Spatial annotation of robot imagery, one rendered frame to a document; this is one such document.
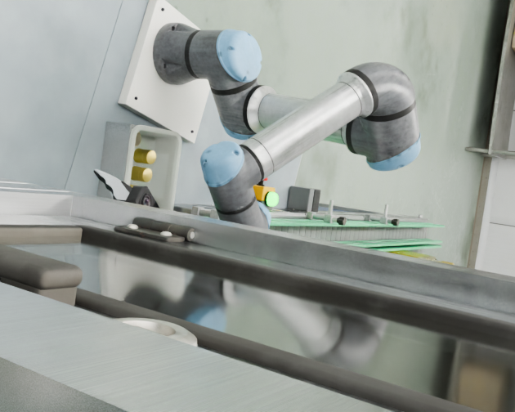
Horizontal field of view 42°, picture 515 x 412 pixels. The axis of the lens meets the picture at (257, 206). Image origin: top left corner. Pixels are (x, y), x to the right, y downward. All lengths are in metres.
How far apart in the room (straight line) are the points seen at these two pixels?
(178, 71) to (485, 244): 6.11
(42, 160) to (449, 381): 1.29
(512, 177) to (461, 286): 7.02
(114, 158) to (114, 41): 0.27
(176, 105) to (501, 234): 6.00
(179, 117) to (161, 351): 1.59
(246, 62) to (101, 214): 1.01
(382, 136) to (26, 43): 0.74
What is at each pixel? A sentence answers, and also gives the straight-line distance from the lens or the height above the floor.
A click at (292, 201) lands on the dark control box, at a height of 0.77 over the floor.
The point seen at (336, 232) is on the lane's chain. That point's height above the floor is 0.88.
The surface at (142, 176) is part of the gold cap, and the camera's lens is 1.60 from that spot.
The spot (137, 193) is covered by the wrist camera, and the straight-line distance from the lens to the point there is 1.09.
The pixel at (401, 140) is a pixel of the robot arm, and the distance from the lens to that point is 1.37.
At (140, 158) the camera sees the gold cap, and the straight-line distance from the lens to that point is 1.62.
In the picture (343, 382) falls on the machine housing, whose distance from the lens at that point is 0.21.
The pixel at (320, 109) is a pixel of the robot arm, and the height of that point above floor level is 1.32.
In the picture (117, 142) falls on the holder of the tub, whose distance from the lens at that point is 1.56.
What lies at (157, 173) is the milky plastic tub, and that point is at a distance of 1.68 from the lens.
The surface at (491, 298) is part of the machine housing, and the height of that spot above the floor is 1.81.
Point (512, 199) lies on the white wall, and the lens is 7.44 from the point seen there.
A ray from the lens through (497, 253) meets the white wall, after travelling 7.47.
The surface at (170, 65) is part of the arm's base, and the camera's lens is 1.65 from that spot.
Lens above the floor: 1.90
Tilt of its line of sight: 33 degrees down
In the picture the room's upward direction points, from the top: 100 degrees clockwise
